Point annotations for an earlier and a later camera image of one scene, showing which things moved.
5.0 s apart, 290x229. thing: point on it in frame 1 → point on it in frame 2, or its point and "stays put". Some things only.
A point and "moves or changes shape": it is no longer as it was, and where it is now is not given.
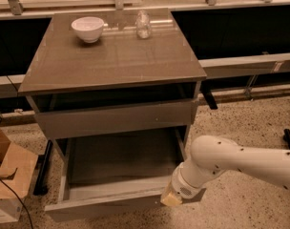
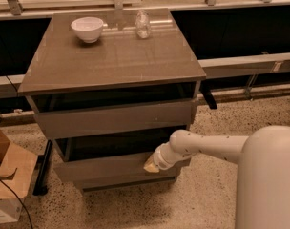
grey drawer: (107, 173) moves or changes shape
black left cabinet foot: (42, 171) stays put
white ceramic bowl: (88, 28) stays put
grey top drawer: (102, 120) stays put
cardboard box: (12, 166) stays put
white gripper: (182, 187) → (158, 158)
